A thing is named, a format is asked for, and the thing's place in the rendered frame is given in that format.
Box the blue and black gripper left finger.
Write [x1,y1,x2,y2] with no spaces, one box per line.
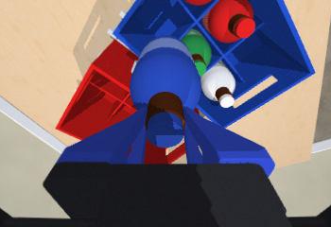
[56,107,147,164]

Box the blue plastic crate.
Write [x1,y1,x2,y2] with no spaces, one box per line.
[113,0,308,117]

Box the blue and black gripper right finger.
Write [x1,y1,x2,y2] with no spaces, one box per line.
[183,106,275,177]

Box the red bottle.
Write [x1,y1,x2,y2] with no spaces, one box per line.
[201,0,255,43]
[184,0,212,6]

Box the red crate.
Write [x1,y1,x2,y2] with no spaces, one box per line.
[56,39,185,164]

